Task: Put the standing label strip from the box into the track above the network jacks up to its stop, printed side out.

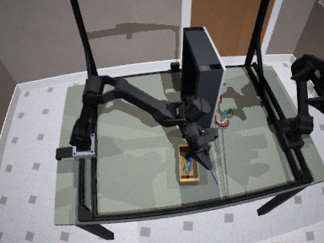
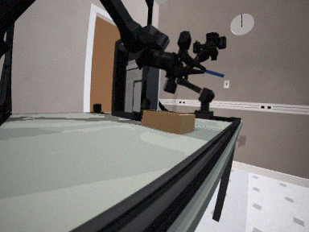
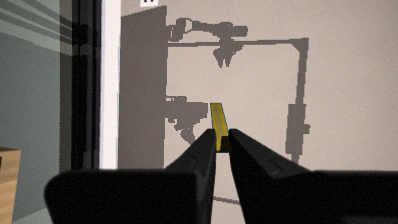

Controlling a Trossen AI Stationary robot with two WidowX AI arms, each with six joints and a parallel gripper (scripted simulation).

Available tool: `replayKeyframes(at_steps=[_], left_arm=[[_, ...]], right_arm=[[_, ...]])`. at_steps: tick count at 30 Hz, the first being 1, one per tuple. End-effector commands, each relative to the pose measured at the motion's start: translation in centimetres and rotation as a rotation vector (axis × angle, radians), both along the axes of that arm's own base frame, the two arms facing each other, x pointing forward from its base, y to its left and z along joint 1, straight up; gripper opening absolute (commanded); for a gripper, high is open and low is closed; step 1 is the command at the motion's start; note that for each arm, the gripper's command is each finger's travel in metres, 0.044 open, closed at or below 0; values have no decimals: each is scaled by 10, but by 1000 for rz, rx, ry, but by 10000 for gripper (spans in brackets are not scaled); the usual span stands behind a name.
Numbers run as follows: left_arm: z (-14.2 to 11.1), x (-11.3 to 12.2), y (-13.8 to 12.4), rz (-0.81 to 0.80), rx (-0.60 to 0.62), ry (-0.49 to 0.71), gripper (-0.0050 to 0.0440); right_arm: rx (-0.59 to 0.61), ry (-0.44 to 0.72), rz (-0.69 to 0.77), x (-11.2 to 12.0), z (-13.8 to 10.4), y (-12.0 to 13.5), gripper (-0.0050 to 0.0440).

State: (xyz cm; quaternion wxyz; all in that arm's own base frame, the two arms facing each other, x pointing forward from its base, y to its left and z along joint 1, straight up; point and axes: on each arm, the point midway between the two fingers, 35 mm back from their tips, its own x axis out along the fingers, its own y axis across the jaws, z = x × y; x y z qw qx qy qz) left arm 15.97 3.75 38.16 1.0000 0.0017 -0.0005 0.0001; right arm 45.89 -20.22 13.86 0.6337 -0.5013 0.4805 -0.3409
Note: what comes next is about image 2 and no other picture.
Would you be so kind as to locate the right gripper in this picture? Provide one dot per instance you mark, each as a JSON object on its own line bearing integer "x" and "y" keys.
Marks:
{"x": 169, "y": 61}

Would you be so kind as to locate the black metal rack frame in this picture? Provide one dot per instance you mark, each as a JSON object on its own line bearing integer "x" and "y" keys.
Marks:
{"x": 150, "y": 82}

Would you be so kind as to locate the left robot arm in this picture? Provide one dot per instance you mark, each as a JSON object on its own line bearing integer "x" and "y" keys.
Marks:
{"x": 204, "y": 93}

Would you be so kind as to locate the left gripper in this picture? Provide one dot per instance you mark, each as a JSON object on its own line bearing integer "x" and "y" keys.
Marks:
{"x": 220, "y": 43}

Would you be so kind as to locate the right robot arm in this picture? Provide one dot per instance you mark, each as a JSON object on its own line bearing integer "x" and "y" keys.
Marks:
{"x": 132, "y": 34}

